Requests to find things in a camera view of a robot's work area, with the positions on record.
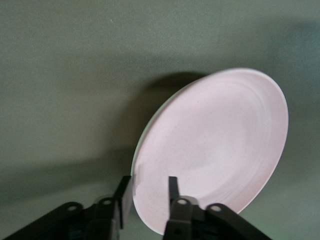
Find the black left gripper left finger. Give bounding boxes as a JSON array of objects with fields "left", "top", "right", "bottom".
[{"left": 86, "top": 175, "right": 133, "bottom": 240}]

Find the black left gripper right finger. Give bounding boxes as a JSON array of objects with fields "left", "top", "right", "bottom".
[{"left": 164, "top": 176, "right": 205, "bottom": 240}]

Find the pink plate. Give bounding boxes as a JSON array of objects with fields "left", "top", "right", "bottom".
[{"left": 130, "top": 67, "right": 290, "bottom": 237}]

